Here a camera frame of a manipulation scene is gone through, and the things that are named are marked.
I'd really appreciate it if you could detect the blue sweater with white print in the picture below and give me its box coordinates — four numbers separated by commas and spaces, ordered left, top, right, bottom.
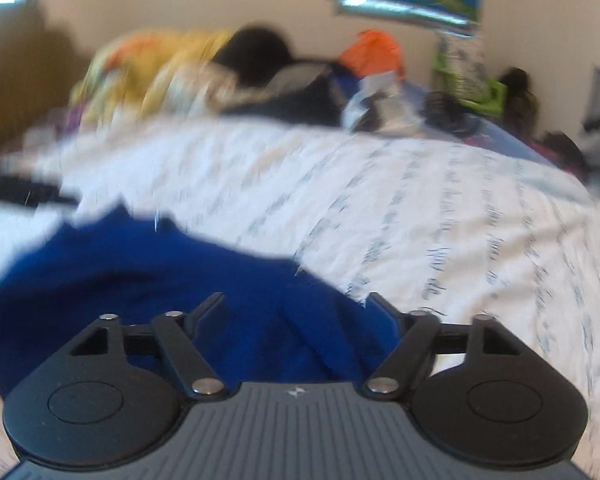
0, 207, 400, 396

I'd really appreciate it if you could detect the white patterned bed sheet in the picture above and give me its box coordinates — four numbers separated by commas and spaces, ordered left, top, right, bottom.
10, 118, 600, 479

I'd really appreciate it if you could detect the silver plastic bag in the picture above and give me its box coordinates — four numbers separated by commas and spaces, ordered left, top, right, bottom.
340, 72, 422, 138

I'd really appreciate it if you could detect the grey and navy jacket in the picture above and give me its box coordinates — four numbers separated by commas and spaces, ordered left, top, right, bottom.
220, 60, 360, 128

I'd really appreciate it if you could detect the brown wooden headboard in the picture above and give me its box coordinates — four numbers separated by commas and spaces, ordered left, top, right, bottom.
0, 2, 88, 151

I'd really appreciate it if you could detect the yellow floral quilt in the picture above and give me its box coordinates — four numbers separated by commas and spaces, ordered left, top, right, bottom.
68, 28, 235, 127

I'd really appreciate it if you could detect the orange garment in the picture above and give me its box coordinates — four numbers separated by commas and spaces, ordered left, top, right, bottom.
338, 29, 405, 80

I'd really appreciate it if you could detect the black garment on bed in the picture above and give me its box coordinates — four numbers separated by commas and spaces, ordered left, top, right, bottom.
211, 26, 294, 88

